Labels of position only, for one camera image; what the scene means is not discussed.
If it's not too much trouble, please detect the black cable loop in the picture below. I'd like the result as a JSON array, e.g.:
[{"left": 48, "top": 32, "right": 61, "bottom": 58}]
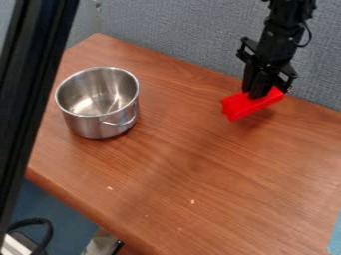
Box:
[{"left": 294, "top": 19, "right": 313, "bottom": 48}]

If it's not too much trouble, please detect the metal pot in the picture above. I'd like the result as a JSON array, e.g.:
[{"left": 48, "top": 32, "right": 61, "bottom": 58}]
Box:
[{"left": 55, "top": 66, "right": 140, "bottom": 139}]

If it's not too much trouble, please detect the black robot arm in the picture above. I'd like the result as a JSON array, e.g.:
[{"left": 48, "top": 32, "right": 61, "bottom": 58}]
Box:
[{"left": 235, "top": 0, "right": 317, "bottom": 100}]

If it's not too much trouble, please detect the metal table leg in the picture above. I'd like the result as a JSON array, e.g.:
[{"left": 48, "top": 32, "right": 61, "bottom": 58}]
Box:
[{"left": 81, "top": 229, "right": 124, "bottom": 255}]

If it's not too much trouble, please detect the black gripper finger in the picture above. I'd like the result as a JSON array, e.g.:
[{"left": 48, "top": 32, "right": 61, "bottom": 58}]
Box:
[
  {"left": 242, "top": 63, "right": 258, "bottom": 93},
  {"left": 251, "top": 69, "right": 277, "bottom": 99}
]

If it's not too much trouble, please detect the black foreground pole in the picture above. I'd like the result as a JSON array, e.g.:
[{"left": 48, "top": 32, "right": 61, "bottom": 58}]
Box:
[{"left": 0, "top": 0, "right": 80, "bottom": 234}]

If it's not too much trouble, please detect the red rectangular block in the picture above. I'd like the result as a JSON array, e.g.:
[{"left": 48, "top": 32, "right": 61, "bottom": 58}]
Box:
[{"left": 220, "top": 87, "right": 285, "bottom": 122}]

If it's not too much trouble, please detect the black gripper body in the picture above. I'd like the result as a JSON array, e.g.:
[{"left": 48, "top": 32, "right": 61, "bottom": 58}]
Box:
[{"left": 235, "top": 37, "right": 298, "bottom": 94}]

